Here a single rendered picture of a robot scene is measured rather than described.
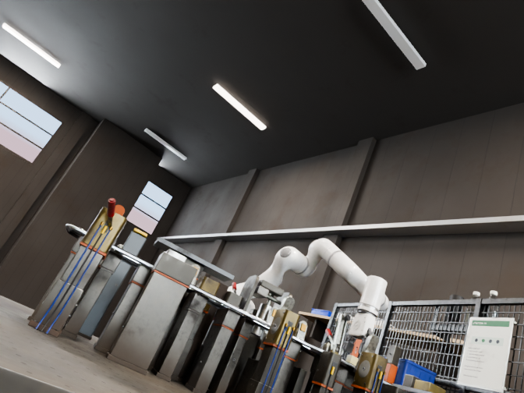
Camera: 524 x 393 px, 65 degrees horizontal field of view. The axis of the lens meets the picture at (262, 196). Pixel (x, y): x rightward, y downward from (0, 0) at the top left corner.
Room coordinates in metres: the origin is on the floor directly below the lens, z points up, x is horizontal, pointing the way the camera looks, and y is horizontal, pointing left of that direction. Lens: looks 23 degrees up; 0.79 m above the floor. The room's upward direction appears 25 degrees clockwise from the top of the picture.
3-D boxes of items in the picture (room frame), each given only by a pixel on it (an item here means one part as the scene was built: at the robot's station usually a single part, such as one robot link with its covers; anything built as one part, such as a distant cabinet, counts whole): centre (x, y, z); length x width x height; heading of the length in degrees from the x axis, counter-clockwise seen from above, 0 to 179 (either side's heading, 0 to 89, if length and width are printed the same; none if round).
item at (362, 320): (1.69, -0.60, 1.18); 0.10 x 0.07 x 0.11; 14
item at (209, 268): (1.84, 0.16, 1.16); 0.37 x 0.14 x 0.02; 104
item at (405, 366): (2.02, -0.96, 1.09); 0.30 x 0.17 x 0.13; 6
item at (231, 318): (1.55, -0.07, 0.84); 0.12 x 0.05 x 0.29; 14
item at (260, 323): (1.56, -0.13, 1.00); 1.38 x 0.22 x 0.02; 104
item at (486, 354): (1.72, -1.16, 1.30); 0.23 x 0.02 x 0.31; 14
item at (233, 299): (1.77, -0.06, 0.89); 0.12 x 0.07 x 0.38; 14
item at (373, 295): (1.69, -0.60, 1.32); 0.09 x 0.08 x 0.13; 135
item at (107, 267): (1.45, 0.37, 0.84); 0.05 x 0.05 x 0.29; 14
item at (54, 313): (1.24, 0.38, 0.88); 0.14 x 0.09 x 0.36; 14
